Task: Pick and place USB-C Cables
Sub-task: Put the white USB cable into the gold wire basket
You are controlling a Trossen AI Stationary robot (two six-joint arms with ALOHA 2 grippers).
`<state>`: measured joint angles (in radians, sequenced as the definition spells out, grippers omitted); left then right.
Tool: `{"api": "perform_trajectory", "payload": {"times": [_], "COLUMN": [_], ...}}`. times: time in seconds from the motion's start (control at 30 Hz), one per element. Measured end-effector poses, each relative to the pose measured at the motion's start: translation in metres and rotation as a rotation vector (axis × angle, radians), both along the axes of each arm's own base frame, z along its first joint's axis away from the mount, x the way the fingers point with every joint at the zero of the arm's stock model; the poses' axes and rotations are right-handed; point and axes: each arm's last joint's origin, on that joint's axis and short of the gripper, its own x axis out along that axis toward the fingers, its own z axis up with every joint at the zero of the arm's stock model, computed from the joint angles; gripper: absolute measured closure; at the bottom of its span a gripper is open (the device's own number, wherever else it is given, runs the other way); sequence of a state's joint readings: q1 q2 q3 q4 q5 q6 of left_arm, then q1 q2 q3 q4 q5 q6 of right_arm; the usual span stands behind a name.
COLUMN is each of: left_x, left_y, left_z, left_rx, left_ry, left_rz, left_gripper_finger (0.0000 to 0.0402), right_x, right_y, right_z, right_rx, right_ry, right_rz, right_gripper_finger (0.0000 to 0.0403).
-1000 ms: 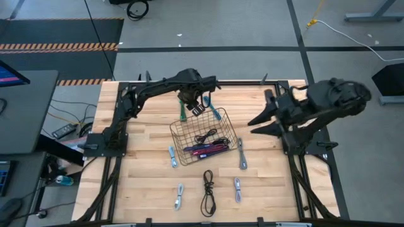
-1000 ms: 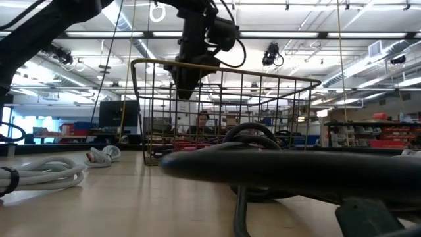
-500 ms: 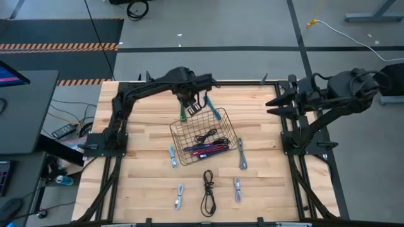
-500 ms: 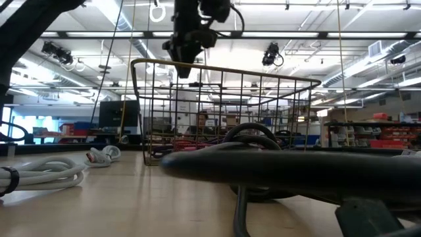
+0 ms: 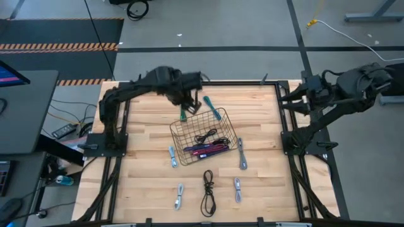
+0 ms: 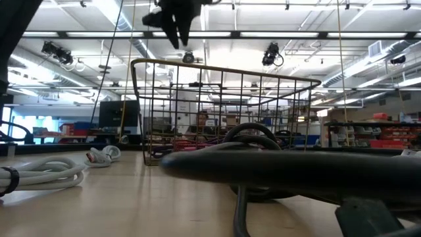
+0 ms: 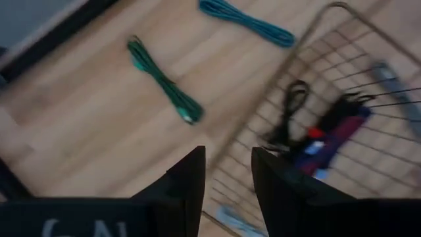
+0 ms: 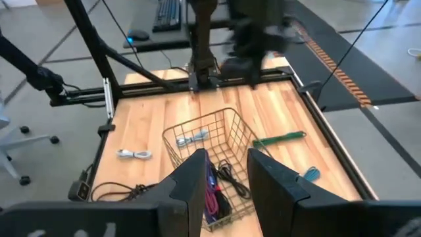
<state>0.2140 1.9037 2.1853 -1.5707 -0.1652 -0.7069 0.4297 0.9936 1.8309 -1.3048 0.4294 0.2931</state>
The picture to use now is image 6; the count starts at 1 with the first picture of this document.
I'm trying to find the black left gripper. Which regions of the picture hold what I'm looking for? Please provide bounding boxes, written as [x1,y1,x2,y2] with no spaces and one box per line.
[141,0,213,49]

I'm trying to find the red braided USB cable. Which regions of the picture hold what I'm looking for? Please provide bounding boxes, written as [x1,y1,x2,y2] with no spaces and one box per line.
[173,140,214,152]

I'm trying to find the purple braided USB cable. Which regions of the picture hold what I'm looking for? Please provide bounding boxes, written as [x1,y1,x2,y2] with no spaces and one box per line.
[148,144,178,159]

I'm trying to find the white USB cable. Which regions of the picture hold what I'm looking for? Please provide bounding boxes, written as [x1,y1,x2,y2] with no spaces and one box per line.
[84,145,122,169]
[0,155,87,199]

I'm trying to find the black USB cable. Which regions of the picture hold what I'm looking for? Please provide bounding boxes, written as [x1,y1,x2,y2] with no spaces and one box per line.
[159,122,421,237]

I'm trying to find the light grey USB cable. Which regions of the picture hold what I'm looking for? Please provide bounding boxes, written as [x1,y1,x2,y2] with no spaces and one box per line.
[399,148,421,158]

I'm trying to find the black overhead light beam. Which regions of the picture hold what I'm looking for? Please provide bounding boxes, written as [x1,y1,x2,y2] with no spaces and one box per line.
[21,30,421,41]

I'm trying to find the person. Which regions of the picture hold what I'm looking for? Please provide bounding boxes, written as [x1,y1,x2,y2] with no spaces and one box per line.
[192,110,213,136]

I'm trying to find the black computer monitor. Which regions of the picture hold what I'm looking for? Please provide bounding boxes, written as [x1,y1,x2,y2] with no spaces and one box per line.
[98,99,139,128]

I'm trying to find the red storage bins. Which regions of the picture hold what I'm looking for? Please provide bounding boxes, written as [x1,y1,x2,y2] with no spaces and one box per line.
[59,121,97,138]

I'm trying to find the black storage shelf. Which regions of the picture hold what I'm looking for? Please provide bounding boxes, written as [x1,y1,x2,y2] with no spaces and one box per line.
[324,111,421,149]

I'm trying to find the black ceiling camera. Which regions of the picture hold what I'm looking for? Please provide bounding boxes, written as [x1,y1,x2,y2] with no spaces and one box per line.
[261,41,285,68]
[182,50,196,65]

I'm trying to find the gold wire basket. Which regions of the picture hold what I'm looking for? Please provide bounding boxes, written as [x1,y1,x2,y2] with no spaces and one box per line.
[130,58,322,167]

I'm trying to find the thin black hanging cable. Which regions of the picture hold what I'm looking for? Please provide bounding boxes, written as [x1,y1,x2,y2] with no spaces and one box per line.
[89,0,125,128]

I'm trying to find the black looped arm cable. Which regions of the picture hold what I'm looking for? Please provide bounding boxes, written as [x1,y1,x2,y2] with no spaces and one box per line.
[0,119,36,146]

